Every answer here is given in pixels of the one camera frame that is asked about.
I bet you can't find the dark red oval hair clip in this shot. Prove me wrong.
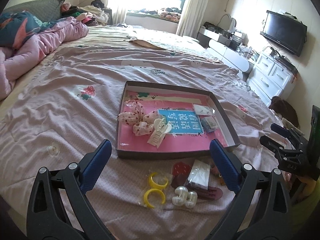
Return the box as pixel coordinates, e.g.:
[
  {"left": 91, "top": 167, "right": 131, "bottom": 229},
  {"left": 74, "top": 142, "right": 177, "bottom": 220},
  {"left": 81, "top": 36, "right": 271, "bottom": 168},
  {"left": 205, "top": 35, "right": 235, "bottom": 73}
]
[{"left": 185, "top": 184, "right": 223, "bottom": 200}]

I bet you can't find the white earring card bag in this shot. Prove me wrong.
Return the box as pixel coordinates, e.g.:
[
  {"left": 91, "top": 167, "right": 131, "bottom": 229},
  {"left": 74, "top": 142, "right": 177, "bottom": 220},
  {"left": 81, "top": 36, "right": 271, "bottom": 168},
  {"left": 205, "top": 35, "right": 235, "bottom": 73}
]
[{"left": 193, "top": 104, "right": 215, "bottom": 116}]

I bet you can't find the pearl white hair clip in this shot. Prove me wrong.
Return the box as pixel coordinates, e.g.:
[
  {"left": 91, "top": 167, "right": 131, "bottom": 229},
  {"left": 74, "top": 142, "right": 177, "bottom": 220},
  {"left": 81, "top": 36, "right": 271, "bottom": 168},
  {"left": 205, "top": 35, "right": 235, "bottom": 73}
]
[{"left": 171, "top": 186, "right": 198, "bottom": 209}]

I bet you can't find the white claw hair clip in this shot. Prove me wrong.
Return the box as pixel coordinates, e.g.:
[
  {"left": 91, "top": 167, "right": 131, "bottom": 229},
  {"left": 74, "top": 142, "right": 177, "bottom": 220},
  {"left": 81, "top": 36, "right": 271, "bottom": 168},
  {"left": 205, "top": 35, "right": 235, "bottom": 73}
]
[{"left": 148, "top": 119, "right": 172, "bottom": 148}]

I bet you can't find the orange spiral hair clip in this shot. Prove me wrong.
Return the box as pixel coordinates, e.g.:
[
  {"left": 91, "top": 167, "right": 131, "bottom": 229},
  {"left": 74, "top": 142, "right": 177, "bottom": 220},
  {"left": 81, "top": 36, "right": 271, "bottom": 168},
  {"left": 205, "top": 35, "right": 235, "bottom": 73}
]
[{"left": 210, "top": 165, "right": 225, "bottom": 186}]

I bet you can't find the person's right hand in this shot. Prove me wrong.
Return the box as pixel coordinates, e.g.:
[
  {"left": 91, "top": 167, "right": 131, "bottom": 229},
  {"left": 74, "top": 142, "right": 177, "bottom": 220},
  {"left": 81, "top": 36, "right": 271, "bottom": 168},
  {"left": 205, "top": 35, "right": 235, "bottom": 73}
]
[{"left": 282, "top": 171, "right": 297, "bottom": 190}]

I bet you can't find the brown plush toy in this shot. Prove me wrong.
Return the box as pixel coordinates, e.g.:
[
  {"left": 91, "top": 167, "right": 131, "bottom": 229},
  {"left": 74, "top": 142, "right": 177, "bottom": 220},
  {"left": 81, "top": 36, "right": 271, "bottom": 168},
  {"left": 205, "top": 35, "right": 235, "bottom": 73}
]
[{"left": 269, "top": 96, "right": 299, "bottom": 128}]

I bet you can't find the white drawer cabinet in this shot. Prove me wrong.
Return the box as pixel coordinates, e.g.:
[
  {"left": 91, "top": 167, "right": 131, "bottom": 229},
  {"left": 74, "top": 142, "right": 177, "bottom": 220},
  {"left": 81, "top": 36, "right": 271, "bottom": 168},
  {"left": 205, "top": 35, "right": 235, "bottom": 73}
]
[{"left": 246, "top": 53, "right": 298, "bottom": 106}]

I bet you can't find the clear bag dark card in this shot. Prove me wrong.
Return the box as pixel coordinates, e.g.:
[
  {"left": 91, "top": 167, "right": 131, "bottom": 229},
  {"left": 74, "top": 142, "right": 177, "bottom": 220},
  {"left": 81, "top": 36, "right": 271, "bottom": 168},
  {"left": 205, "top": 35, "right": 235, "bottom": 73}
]
[{"left": 187, "top": 160, "right": 211, "bottom": 190}]

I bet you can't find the pink book with blue label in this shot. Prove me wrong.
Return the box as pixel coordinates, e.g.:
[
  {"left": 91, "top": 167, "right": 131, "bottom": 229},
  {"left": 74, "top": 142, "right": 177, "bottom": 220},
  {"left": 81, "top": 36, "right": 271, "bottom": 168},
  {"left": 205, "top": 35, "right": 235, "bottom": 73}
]
[{"left": 118, "top": 90, "right": 230, "bottom": 153}]

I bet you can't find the white curved desk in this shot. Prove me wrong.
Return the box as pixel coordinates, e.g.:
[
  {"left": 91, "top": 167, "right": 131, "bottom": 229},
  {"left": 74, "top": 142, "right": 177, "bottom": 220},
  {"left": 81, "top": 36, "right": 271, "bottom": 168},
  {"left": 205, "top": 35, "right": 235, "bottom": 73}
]
[{"left": 196, "top": 26, "right": 253, "bottom": 76}]

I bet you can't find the red strawberry hair clip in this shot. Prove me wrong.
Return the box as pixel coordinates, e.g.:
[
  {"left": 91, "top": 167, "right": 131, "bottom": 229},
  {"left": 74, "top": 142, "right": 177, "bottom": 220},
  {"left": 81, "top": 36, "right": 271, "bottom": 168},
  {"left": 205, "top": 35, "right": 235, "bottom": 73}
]
[{"left": 171, "top": 162, "right": 191, "bottom": 188}]

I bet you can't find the shallow cardboard box tray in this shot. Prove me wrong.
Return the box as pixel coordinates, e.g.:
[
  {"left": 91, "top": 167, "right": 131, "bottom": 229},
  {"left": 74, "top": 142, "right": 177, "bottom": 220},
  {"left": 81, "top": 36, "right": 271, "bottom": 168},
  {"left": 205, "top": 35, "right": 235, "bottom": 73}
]
[{"left": 115, "top": 80, "right": 241, "bottom": 160}]

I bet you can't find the pink dotted fabric bow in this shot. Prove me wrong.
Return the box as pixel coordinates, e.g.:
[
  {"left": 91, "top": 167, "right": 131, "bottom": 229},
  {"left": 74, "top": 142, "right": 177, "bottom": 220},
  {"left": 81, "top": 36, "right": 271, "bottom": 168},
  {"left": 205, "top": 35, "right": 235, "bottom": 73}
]
[{"left": 117, "top": 101, "right": 162, "bottom": 136}]

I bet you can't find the pink quilt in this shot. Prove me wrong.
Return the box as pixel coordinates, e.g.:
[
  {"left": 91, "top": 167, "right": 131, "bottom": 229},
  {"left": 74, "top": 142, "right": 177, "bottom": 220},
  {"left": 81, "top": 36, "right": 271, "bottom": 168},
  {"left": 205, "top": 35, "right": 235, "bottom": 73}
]
[{"left": 1, "top": 17, "right": 88, "bottom": 100}]

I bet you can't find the white curtain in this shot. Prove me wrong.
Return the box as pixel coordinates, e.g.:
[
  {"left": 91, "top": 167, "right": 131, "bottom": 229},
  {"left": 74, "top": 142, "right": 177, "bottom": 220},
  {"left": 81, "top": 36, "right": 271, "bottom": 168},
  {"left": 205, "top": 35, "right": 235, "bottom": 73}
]
[{"left": 176, "top": 0, "right": 209, "bottom": 38}]

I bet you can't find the teal floral blanket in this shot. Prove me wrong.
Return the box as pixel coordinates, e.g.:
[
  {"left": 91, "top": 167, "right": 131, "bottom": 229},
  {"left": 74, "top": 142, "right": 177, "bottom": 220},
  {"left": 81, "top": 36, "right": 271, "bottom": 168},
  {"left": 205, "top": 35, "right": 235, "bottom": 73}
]
[{"left": 1, "top": 11, "right": 52, "bottom": 50}]

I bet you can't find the grey green pillow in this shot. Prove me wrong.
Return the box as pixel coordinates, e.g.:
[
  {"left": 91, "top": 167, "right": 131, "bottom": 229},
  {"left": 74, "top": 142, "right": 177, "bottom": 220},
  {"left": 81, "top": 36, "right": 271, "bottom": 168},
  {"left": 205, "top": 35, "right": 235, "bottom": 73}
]
[{"left": 3, "top": 0, "right": 65, "bottom": 22}]

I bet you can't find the clothes pile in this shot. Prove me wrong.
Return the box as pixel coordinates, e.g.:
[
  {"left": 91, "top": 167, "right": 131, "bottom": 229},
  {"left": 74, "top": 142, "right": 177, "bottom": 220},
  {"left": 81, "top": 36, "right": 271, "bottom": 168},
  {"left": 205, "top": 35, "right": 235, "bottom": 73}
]
[{"left": 60, "top": 0, "right": 113, "bottom": 27}]

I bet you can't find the black wall television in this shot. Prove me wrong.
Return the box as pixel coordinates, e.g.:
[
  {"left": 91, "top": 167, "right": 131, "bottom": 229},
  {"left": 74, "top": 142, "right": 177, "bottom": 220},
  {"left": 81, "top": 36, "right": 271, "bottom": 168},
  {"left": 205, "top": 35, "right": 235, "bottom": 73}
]
[{"left": 260, "top": 10, "right": 308, "bottom": 57}]

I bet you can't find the yellow bracelet lower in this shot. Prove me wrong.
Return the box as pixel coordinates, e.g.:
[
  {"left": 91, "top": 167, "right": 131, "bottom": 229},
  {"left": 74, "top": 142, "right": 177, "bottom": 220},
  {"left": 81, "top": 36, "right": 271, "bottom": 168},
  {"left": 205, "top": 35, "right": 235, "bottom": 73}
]
[{"left": 143, "top": 188, "right": 166, "bottom": 209}]

